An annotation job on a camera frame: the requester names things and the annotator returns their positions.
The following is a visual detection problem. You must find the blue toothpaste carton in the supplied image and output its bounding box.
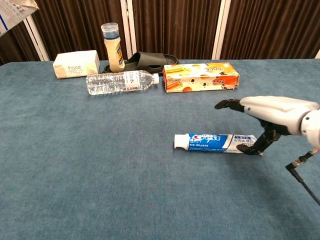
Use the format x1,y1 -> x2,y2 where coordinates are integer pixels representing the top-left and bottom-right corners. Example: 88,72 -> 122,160
0,0 -> 40,38

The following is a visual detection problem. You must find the white Face tissue pack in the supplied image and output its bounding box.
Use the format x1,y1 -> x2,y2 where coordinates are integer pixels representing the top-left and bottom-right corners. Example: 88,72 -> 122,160
52,49 -> 101,80

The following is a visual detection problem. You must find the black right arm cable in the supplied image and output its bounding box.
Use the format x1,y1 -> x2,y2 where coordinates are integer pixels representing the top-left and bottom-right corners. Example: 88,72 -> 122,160
285,148 -> 320,206

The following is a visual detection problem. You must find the black rubber slipper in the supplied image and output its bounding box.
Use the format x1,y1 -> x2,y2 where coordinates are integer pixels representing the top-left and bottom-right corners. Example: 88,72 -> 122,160
101,51 -> 180,74

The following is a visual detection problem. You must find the clear plastic water bottle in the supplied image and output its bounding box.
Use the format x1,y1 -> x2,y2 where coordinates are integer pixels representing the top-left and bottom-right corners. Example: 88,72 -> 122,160
85,69 -> 160,96

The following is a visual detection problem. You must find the Crest toothpaste tube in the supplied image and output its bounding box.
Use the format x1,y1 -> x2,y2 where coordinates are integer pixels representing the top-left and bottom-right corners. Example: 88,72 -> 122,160
173,133 -> 263,156

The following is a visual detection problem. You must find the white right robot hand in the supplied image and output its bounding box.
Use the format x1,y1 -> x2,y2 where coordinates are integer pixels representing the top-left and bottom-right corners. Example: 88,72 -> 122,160
214,95 -> 320,156

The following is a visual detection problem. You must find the orange biscuit box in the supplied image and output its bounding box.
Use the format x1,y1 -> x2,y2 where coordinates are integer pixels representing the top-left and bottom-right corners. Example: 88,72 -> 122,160
162,62 -> 241,94

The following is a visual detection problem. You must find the cream bottle with blue cap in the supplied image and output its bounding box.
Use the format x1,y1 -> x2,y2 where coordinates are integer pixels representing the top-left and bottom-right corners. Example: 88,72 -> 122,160
100,22 -> 126,73

